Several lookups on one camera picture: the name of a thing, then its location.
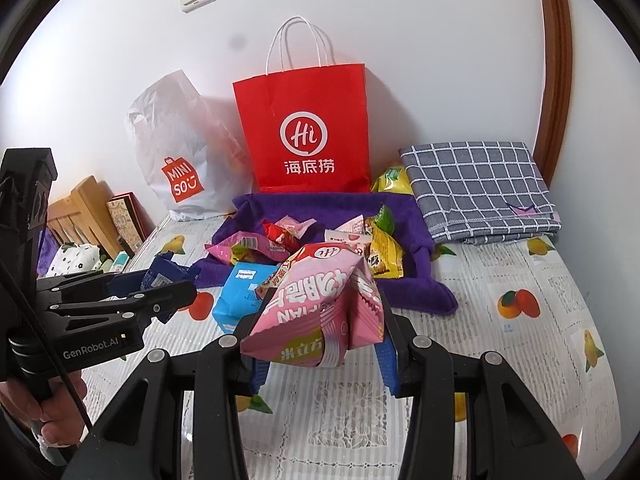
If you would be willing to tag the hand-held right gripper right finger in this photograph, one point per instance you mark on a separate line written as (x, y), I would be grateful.
(387, 367)

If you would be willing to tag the yellow green snack bag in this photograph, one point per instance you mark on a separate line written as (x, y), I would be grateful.
(392, 180)

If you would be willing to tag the patterned book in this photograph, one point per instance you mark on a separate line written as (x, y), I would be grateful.
(125, 220)

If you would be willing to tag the large pink snack packet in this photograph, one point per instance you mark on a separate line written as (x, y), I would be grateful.
(310, 310)

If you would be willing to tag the green snack packet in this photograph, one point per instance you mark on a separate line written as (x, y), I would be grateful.
(385, 217)

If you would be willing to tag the purple fuzzy cloth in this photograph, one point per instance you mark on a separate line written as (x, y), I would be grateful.
(47, 252)

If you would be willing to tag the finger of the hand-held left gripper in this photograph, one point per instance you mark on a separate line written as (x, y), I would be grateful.
(127, 281)
(160, 302)

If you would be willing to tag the small pink candy packet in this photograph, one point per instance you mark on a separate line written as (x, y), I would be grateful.
(296, 225)

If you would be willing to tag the white teal tube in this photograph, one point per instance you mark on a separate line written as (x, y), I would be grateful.
(121, 261)

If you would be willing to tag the dark blue snack packet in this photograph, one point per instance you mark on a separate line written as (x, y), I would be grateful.
(165, 267)

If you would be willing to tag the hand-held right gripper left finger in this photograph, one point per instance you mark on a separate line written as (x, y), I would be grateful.
(260, 377)

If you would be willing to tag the purple towel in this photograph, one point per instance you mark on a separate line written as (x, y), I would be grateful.
(250, 210)

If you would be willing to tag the red paper bag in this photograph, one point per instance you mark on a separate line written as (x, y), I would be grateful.
(310, 110)

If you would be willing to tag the blue tissue pack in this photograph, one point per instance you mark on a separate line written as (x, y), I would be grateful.
(235, 300)

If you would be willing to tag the pink and yellow snack packet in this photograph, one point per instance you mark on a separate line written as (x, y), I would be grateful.
(240, 249)

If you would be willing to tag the brown wooden door frame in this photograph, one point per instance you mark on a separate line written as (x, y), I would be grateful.
(552, 85)

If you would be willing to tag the white spotted cloth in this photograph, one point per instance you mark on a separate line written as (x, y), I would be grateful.
(75, 257)

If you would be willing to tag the red snack packet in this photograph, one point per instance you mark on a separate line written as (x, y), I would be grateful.
(277, 234)

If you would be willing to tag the grey checkered folded cloth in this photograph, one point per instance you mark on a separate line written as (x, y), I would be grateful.
(475, 185)

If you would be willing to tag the person's left hand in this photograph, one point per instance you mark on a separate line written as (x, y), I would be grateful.
(60, 412)

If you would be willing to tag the wooden slatted rack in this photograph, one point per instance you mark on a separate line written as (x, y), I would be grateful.
(82, 210)

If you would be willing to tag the white plastic shopping bag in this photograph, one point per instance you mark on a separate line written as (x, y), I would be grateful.
(170, 135)

